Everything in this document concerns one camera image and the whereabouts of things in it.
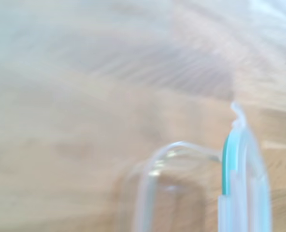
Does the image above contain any clear plastic cup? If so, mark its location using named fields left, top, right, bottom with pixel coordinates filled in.
left=114, top=141, right=222, bottom=232

